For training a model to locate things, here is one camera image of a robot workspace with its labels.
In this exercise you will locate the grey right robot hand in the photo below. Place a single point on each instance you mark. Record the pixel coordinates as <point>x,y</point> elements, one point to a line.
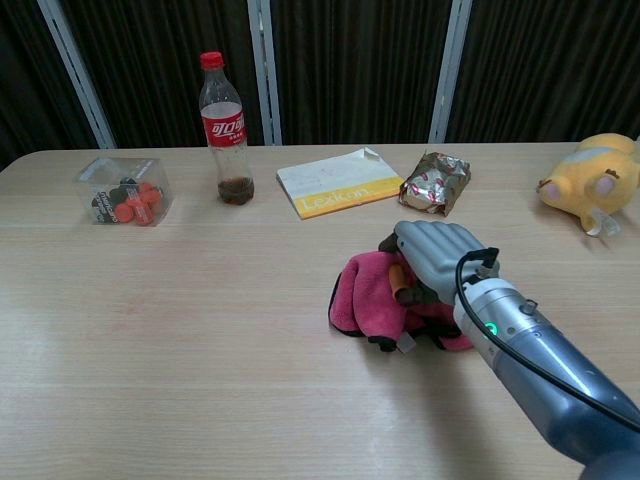
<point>436,255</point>

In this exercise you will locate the yellow plush toy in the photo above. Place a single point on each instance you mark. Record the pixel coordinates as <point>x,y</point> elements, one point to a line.
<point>585,180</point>

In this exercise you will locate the dark pleated curtain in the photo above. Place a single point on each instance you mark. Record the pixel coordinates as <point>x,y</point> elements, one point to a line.
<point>360,65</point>

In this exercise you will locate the pink cloth with black trim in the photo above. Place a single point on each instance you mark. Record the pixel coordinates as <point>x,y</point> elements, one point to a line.
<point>367,300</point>

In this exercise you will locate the cola bottle with red cap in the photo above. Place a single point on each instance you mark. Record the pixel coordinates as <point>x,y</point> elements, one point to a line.
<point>229,131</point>

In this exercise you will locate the orange and black small containers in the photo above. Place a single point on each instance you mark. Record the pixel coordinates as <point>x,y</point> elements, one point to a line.
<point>131,204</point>

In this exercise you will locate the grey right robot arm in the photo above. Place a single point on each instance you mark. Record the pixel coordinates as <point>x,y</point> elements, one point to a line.
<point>540,365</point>

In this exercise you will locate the grey metal upright rail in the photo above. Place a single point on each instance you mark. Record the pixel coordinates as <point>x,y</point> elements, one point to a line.
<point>80,75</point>
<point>265,75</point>
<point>446,75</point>

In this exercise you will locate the gold foil snack packet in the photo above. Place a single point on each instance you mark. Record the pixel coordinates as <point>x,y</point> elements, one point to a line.
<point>436,183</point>

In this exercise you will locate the clear plastic box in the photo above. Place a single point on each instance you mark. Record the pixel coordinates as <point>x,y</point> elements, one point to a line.
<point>125,191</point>

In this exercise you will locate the white and yellow notebook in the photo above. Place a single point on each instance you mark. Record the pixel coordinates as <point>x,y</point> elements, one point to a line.
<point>337,182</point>

